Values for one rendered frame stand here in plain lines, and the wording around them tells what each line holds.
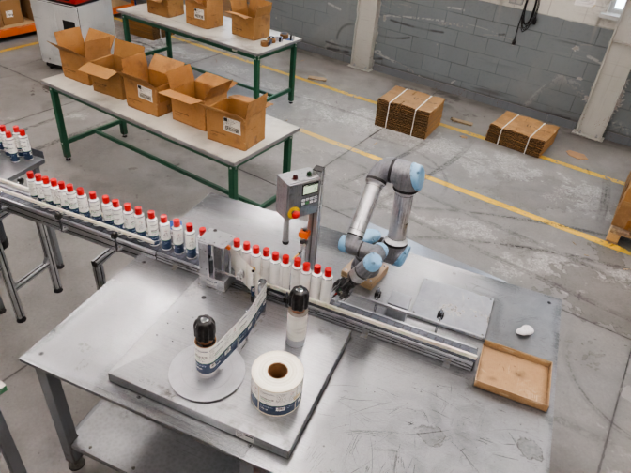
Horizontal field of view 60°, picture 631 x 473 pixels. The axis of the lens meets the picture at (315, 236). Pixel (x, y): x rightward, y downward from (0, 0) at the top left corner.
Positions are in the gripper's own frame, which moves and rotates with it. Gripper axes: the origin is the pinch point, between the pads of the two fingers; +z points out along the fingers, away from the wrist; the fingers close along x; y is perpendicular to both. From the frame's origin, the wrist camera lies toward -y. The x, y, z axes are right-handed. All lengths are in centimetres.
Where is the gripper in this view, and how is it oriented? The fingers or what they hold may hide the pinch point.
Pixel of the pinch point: (332, 296)
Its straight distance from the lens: 258.9
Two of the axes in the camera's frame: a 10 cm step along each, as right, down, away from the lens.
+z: -5.2, 5.5, 6.5
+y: -3.9, 5.2, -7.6
